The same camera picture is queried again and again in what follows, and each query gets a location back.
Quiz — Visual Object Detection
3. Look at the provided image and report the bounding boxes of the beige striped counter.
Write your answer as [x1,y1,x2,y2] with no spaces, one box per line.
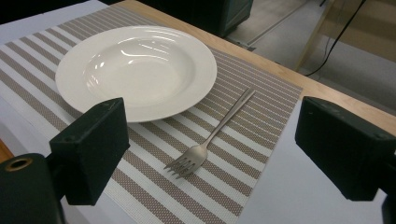
[293,0,396,71]

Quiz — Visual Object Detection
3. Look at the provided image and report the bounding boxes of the striped woven placemat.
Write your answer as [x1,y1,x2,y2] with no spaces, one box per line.
[0,4,304,224]

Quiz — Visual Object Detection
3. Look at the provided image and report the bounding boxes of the white deep plate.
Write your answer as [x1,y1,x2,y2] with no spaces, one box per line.
[54,25,219,123]

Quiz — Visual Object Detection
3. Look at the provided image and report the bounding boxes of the black cable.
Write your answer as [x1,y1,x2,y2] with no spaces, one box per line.
[304,0,367,77]

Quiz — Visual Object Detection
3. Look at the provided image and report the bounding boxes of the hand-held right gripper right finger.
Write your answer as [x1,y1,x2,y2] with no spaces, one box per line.
[294,95,396,202]

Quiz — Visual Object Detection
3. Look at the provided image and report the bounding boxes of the metal fork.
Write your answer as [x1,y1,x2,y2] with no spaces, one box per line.
[163,88,257,180]

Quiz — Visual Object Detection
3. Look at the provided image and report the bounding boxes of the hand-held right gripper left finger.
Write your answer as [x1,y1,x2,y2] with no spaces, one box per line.
[49,97,132,206]

